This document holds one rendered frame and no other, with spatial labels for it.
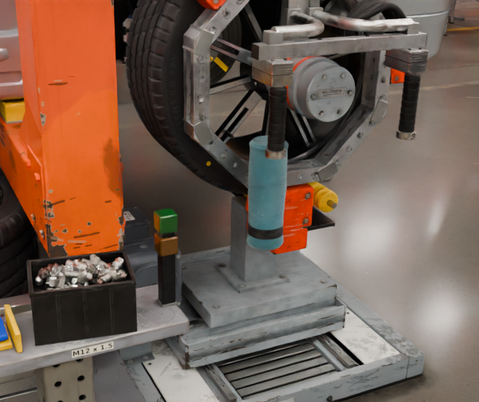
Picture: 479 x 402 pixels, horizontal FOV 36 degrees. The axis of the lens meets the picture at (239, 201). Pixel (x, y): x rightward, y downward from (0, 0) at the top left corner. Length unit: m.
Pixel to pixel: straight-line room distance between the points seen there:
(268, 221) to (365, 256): 1.16
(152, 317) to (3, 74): 0.80
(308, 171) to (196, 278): 0.50
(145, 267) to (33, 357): 0.52
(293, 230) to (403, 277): 0.88
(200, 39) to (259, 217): 0.42
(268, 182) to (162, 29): 0.42
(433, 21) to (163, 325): 1.51
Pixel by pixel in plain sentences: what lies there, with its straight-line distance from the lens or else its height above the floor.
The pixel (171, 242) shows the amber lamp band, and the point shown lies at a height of 0.60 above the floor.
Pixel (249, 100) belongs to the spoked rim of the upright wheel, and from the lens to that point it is 1.85.
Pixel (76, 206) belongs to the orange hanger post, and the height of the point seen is 0.64.
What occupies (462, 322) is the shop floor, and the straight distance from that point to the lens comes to 2.50.
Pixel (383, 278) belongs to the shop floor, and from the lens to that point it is 2.69.
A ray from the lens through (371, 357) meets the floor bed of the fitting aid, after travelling 2.12.
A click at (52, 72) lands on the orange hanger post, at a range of 1.48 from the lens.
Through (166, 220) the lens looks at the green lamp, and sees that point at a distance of 1.48.
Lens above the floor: 1.26
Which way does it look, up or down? 23 degrees down
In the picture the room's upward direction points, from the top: 2 degrees clockwise
